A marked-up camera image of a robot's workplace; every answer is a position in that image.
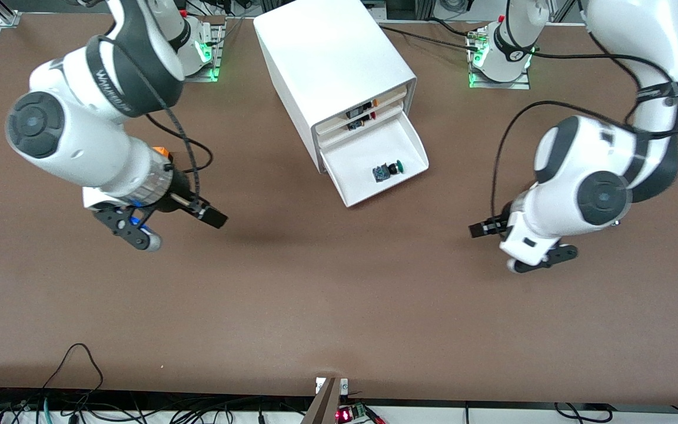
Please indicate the black red stored component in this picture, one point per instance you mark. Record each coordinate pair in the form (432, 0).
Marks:
(359, 123)

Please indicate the cream drawer with parts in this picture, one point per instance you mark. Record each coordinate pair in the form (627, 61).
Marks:
(389, 108)
(389, 94)

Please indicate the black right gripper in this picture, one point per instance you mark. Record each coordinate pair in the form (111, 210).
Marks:
(179, 195)

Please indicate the green push button switch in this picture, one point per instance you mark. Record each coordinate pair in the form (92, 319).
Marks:
(387, 171)

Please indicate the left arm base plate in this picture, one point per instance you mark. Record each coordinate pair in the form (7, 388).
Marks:
(521, 84)

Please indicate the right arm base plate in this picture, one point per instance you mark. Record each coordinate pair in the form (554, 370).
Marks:
(216, 65)

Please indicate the white drawer cabinet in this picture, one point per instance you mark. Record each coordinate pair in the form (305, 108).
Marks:
(327, 53)

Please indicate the black orange stored component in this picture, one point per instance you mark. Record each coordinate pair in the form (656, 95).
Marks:
(359, 109)

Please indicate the aluminium frame profile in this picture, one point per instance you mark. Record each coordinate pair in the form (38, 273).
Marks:
(9, 19)

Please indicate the grey metal mounting bracket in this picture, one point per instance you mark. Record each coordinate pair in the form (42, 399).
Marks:
(326, 403)

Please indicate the white plastic drawer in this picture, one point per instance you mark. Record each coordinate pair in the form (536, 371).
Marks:
(339, 146)
(362, 159)

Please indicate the orange button enclosure box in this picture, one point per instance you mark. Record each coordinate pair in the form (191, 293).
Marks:
(162, 151)

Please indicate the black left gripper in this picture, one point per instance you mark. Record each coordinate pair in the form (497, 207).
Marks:
(504, 224)

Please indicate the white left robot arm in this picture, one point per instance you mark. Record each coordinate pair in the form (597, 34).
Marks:
(586, 171)

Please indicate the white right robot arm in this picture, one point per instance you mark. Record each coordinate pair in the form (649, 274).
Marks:
(80, 141)

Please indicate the circuit board with red light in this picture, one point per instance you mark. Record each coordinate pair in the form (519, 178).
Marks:
(348, 414)

